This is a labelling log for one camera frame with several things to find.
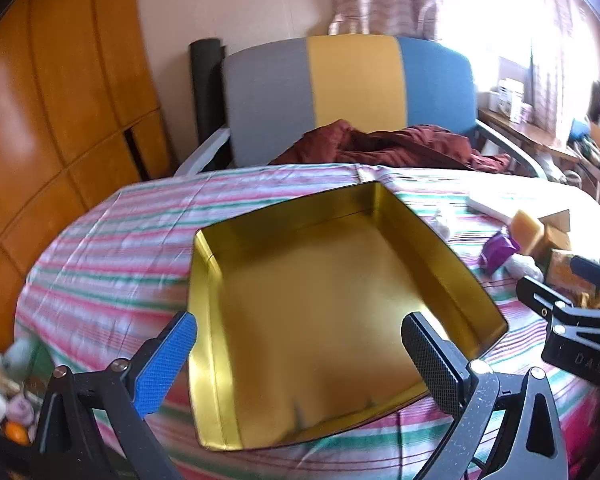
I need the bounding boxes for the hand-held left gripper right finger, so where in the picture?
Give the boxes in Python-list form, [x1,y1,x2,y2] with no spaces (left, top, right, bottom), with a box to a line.
[401,311,571,480]

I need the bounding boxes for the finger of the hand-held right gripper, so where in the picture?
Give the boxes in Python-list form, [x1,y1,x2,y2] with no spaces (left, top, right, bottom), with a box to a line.
[569,255,600,287]
[516,275,581,323]

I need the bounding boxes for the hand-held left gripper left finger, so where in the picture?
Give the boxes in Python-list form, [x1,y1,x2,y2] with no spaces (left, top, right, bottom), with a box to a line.
[32,310,201,480]

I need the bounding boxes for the purple plastic bag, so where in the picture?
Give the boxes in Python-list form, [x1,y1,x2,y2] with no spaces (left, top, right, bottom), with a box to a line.
[477,232,521,273]

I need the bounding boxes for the yellow sponge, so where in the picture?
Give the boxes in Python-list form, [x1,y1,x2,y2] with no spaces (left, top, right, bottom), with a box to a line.
[509,210,546,256]

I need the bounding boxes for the white sponge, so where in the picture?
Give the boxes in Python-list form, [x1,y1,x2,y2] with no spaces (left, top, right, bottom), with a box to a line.
[467,195,513,223]

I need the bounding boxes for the gold tin box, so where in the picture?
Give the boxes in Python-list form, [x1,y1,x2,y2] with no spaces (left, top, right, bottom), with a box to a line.
[186,180,510,452]

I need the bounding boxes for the striped tablecloth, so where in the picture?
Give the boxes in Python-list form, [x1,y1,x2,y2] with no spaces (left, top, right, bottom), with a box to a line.
[14,162,600,480]

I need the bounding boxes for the green glass side table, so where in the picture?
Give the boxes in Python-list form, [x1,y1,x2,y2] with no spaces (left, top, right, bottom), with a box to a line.
[0,337,56,480]

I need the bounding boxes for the pink hair roller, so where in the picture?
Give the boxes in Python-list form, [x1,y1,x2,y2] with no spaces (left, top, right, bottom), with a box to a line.
[6,395,35,423]

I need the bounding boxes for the wooden side desk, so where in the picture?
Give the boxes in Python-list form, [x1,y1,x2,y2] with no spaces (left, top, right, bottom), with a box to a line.
[477,107,600,201]

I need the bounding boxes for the orange fruit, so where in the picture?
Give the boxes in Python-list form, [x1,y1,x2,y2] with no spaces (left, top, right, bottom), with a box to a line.
[5,421,31,445]

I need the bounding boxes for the white boxes on desk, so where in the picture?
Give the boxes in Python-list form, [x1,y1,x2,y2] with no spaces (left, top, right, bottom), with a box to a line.
[490,77,533,123]

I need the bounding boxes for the maroon jacket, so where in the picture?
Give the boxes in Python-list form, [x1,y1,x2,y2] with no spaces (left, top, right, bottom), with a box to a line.
[270,119,511,175]

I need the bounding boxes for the wooden wardrobe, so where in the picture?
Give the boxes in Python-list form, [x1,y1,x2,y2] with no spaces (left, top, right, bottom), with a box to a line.
[0,0,176,361]

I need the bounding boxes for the black rolled mat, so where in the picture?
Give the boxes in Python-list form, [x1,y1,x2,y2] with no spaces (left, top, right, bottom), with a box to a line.
[189,39,228,148]

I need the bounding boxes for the grey yellow blue chair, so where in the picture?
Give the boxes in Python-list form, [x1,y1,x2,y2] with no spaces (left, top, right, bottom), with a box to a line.
[174,34,548,178]

